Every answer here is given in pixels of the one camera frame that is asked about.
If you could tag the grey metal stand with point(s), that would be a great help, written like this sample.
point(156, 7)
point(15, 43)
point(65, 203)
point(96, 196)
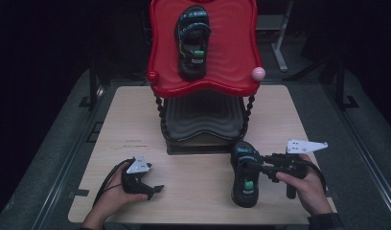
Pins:
point(280, 41)

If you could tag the person's right hand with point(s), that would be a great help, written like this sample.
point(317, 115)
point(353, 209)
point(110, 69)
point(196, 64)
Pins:
point(308, 191)

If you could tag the person's left hand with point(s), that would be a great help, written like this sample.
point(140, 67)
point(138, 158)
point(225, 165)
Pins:
point(115, 199)

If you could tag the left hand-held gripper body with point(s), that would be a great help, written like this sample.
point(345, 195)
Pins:
point(134, 182)

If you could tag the black metal stand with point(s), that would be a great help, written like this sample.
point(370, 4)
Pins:
point(93, 92)
point(343, 92)

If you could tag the red and black shoe rack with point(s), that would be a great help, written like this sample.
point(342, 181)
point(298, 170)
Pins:
point(232, 48)

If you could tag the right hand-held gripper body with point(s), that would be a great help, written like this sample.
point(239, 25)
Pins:
point(286, 166)

